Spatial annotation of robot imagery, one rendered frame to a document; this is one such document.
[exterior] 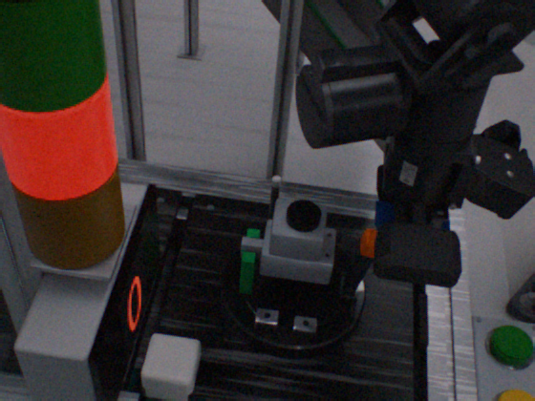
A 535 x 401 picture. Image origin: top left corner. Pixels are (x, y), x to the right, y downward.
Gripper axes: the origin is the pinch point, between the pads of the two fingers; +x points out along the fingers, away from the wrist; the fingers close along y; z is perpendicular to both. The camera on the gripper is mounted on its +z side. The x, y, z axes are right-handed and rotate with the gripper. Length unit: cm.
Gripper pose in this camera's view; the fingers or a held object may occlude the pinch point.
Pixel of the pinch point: (404, 226)
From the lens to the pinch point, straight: 62.9
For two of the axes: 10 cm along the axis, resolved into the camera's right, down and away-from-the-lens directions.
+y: 1.4, -7.2, 6.8
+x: -0.5, 6.8, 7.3
